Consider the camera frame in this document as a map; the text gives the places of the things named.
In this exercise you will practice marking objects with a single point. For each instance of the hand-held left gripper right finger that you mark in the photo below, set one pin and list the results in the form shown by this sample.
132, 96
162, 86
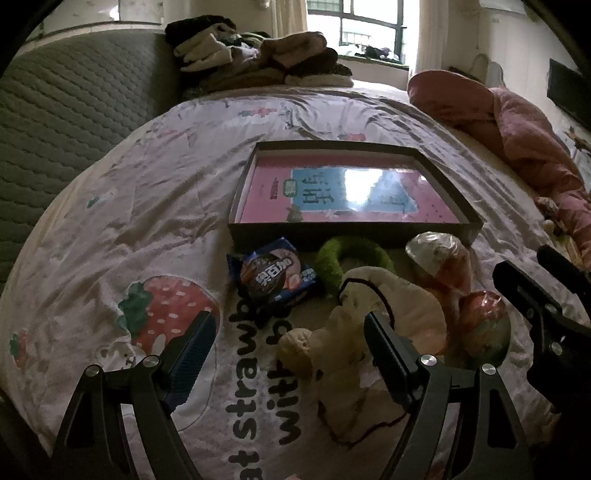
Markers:
376, 344

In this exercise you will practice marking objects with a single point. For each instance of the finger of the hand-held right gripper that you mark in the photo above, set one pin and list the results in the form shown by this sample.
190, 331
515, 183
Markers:
517, 288
561, 265

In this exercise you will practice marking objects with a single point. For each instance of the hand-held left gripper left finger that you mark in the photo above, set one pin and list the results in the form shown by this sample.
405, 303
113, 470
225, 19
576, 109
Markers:
194, 350

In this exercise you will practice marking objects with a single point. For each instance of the plastic-wrapped orange fruit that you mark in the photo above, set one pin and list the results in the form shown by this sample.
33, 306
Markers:
485, 323

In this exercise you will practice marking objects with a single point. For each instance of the plastic-wrapped fruit with white top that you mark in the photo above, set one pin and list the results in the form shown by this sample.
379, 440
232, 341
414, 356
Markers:
438, 263

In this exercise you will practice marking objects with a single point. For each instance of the blue snack packet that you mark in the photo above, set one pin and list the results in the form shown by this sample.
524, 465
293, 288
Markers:
272, 272

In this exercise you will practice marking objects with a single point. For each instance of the shallow dark cardboard tray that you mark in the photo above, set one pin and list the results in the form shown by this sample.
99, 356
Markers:
351, 235

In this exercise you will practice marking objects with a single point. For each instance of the colourful toy figure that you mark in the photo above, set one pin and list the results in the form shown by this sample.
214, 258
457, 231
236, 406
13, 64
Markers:
551, 214

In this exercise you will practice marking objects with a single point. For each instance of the pink quilt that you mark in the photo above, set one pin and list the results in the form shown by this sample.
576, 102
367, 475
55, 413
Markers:
508, 124

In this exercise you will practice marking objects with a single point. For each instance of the strawberry printed bedsheet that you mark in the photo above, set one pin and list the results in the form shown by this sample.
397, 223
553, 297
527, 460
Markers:
138, 207

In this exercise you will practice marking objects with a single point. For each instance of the pink and blue book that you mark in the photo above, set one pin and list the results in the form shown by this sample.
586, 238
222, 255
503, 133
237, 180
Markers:
277, 194

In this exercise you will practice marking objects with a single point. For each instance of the white ornate chair back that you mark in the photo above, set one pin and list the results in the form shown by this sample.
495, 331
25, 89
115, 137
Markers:
485, 67

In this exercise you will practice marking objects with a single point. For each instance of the white air conditioner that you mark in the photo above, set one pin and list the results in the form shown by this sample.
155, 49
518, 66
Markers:
503, 5

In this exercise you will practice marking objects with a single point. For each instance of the grey quilted headboard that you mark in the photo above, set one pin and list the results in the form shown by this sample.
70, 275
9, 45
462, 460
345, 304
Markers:
69, 115

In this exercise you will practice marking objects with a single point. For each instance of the plain cream curtain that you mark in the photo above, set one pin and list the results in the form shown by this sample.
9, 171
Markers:
431, 32

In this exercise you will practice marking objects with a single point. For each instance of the white knitted garment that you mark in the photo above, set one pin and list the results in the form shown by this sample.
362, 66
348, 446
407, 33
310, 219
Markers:
323, 81

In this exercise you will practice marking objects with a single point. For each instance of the dark cloth heap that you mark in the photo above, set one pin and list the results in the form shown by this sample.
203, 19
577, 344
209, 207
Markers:
381, 52

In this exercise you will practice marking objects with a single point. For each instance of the beige folded garment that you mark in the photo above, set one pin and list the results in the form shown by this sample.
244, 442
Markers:
231, 77

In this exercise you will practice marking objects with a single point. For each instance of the dark brown garment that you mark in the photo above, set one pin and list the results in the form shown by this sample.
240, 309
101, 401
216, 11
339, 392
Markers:
318, 62

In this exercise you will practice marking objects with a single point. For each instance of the cream garment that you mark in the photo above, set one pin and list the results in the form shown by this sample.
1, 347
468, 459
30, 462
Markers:
207, 50

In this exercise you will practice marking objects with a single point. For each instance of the window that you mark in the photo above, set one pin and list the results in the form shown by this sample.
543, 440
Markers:
369, 23

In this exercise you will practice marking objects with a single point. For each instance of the tan fleece garment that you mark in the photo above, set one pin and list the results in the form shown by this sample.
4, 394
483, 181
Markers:
295, 46

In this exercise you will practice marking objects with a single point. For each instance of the black garment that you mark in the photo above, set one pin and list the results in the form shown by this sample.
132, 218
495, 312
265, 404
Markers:
194, 25

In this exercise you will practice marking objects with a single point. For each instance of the cream curtain with tie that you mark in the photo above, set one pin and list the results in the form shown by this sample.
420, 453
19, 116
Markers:
286, 16

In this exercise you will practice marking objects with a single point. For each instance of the black wall screen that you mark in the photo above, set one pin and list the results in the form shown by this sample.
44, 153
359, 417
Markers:
570, 90

